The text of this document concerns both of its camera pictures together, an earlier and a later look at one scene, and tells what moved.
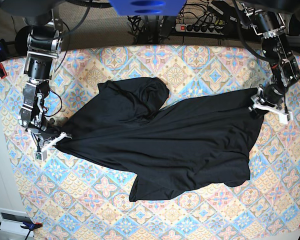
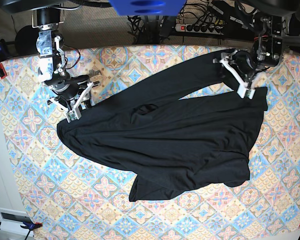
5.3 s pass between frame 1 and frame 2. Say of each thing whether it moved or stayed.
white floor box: stayed
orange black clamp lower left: stayed
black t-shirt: moved
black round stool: stayed
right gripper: moved
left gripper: moved
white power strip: stayed
